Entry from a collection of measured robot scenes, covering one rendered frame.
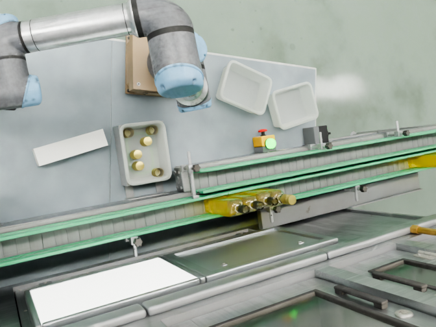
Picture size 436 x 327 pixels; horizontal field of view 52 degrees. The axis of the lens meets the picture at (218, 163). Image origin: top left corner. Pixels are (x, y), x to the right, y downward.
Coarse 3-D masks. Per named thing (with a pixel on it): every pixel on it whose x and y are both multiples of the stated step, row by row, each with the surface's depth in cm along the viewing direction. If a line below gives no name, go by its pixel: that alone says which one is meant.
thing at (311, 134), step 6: (318, 126) 200; (324, 126) 200; (306, 132) 202; (312, 132) 199; (318, 132) 199; (324, 132) 200; (306, 138) 203; (312, 138) 199; (318, 138) 199; (324, 138) 200; (306, 144) 203
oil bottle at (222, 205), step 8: (208, 200) 163; (216, 200) 158; (224, 200) 153; (232, 200) 151; (240, 200) 151; (208, 208) 164; (216, 208) 158; (224, 208) 153; (232, 208) 149; (232, 216) 150
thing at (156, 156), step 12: (120, 132) 157; (144, 132) 168; (132, 144) 166; (156, 144) 170; (144, 156) 168; (156, 156) 170; (168, 156) 165; (144, 168) 168; (168, 168) 165; (132, 180) 163; (144, 180) 161; (156, 180) 163
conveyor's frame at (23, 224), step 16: (416, 128) 222; (432, 128) 227; (336, 144) 198; (224, 160) 172; (240, 160) 175; (176, 192) 168; (80, 208) 157; (96, 208) 151; (112, 208) 151; (16, 224) 138; (32, 224) 140
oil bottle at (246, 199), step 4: (220, 196) 167; (224, 196) 164; (228, 196) 162; (232, 196) 160; (236, 196) 158; (240, 196) 157; (244, 196) 156; (248, 196) 154; (252, 196) 154; (244, 200) 152; (248, 200) 152; (256, 200) 153; (244, 204) 152; (248, 204) 152
